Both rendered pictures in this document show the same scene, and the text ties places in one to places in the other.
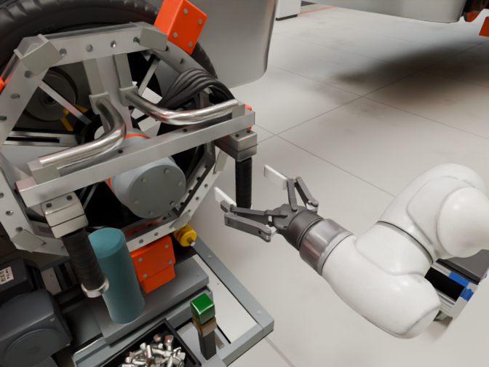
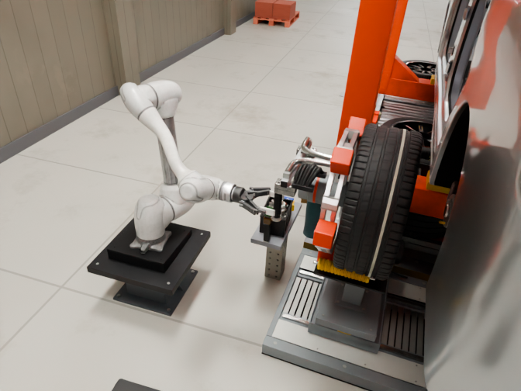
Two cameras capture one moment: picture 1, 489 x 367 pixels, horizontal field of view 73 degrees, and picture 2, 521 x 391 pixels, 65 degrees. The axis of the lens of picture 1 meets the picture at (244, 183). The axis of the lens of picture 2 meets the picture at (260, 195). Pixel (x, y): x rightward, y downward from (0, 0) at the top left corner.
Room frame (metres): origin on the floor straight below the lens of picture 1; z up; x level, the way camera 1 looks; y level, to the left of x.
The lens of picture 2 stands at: (1.76, -0.88, 1.86)
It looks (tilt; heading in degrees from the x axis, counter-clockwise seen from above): 34 degrees down; 146
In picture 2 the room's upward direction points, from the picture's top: 3 degrees clockwise
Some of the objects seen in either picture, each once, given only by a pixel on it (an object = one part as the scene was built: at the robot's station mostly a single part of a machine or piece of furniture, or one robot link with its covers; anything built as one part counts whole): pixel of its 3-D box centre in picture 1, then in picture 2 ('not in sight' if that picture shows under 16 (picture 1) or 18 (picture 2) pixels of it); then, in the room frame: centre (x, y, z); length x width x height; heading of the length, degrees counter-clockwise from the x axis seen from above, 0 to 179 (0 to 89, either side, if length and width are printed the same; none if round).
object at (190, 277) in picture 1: (138, 260); (355, 285); (0.80, 0.38, 0.32); 0.40 x 0.30 x 0.28; 128
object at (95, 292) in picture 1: (84, 258); not in sight; (0.37, 0.27, 0.83); 0.04 x 0.04 x 0.16
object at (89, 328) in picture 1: (133, 299); (350, 302); (0.76, 0.43, 0.13); 0.50 x 0.36 x 0.10; 128
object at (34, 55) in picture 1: (124, 155); (338, 192); (0.66, 0.28, 0.85); 0.54 x 0.07 x 0.54; 128
